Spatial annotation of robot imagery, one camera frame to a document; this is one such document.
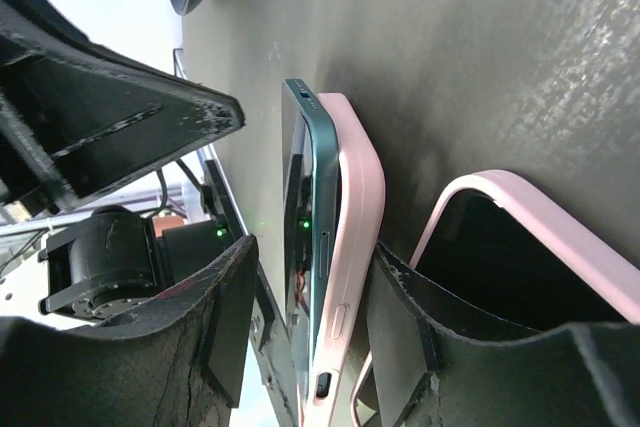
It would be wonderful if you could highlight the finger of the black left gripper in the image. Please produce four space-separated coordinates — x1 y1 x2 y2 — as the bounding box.
1 0 245 212

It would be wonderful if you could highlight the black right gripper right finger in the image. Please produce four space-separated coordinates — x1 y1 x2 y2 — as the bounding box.
366 245 639 426

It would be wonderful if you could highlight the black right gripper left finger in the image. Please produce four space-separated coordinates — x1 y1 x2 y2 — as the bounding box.
1 235 258 426

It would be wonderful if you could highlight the pink phone case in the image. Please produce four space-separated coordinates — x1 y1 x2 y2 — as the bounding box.
351 170 639 426

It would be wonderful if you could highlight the teal-edged black smartphone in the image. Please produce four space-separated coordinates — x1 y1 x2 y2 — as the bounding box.
281 78 340 400

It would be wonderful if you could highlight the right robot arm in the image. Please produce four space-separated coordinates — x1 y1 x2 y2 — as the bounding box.
1 208 639 426

